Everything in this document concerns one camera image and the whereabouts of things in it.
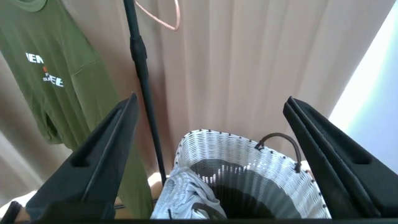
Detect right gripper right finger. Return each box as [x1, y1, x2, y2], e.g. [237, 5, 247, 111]
[282, 96, 398, 219]

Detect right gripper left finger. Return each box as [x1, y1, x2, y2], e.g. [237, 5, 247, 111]
[25, 92, 141, 220]

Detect pale grey shorts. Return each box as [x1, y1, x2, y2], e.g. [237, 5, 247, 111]
[150, 166, 228, 220]

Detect green printed t-shirt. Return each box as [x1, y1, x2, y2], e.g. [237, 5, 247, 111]
[0, 0, 154, 220]

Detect white laundry basket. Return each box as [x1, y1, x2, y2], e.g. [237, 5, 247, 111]
[172, 128, 332, 220]

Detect black clothes rack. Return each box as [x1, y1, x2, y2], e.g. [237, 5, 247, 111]
[0, 0, 169, 223]

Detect pink clothes hanger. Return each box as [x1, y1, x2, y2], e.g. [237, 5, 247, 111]
[133, 0, 182, 32]

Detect beige curtain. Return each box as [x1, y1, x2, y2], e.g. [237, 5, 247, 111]
[0, 0, 396, 207]

